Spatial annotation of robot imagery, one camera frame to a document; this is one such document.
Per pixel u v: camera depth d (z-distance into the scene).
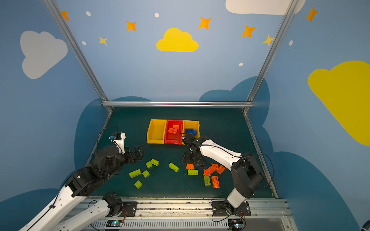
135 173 0.84
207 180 0.84
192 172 0.86
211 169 0.86
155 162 0.88
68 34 0.78
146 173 0.86
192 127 1.08
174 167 0.88
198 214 0.74
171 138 1.01
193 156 0.71
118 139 0.57
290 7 0.70
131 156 0.58
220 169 0.87
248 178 0.45
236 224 0.71
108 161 0.48
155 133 1.07
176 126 1.07
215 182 0.82
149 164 0.89
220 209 0.75
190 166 0.88
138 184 0.82
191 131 1.06
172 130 1.07
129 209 0.75
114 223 0.71
